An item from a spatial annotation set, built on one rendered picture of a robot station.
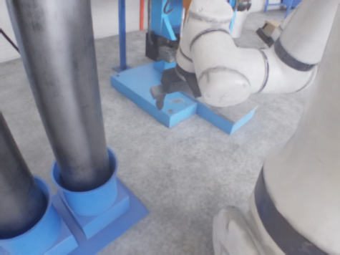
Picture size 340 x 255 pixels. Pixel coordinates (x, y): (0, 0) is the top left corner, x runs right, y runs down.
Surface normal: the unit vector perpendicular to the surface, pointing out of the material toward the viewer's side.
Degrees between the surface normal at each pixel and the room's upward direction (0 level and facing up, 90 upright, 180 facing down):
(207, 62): 54
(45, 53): 90
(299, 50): 105
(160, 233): 0
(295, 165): 78
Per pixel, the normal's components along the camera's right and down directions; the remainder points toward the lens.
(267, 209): -0.99, 0.00
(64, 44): 0.58, 0.57
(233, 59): 0.20, -0.40
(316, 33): -0.59, 0.66
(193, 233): 0.09, -0.76
